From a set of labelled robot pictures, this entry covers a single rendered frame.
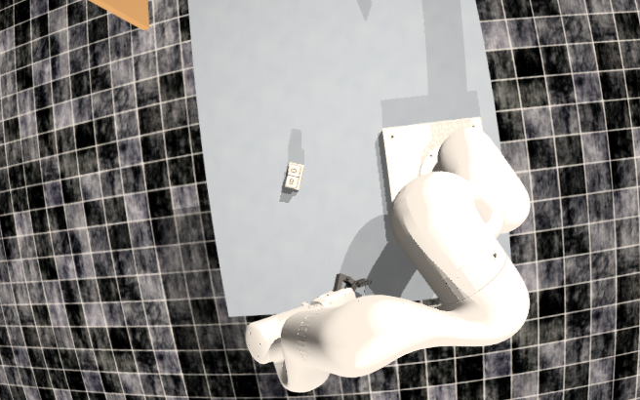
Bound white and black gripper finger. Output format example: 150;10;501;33
333;273;372;292

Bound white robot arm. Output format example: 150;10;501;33
245;127;530;392

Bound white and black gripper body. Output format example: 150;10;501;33
310;288;356;308

